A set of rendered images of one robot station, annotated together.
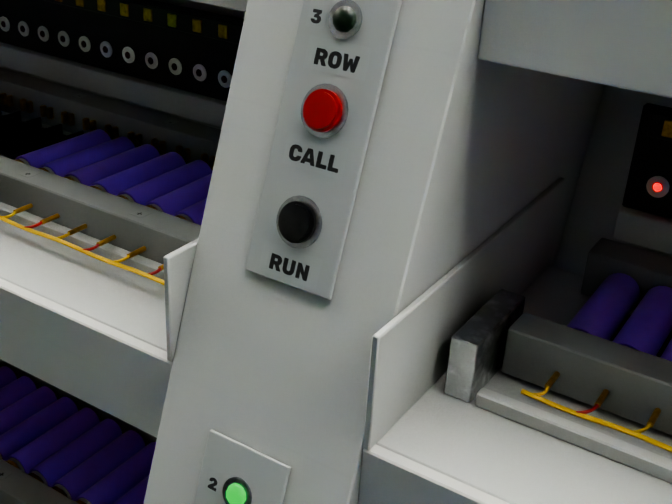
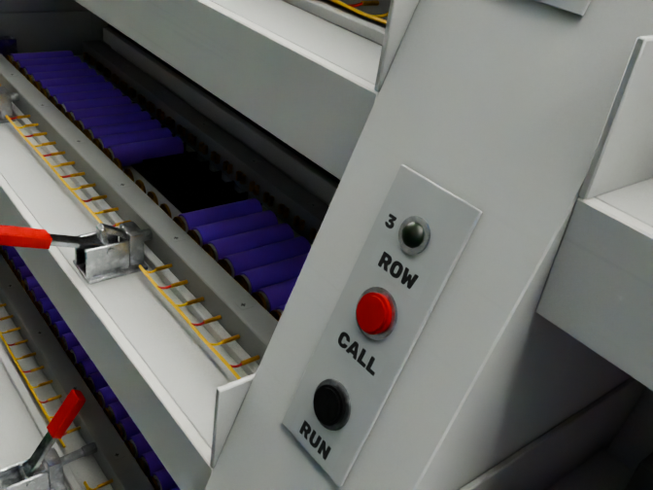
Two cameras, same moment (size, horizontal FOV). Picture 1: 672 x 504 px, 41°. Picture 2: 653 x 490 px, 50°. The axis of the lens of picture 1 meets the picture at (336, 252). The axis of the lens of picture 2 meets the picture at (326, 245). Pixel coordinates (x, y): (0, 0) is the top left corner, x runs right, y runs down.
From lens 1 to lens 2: 12 cm
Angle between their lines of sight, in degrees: 14
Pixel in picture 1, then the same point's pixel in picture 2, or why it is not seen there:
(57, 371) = (143, 423)
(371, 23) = (436, 248)
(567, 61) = (624, 355)
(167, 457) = not seen: outside the picture
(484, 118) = (536, 356)
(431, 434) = not seen: outside the picture
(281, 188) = (325, 366)
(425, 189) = (446, 429)
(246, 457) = not seen: outside the picture
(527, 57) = (584, 332)
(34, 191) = (174, 256)
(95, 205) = (212, 286)
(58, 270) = (168, 335)
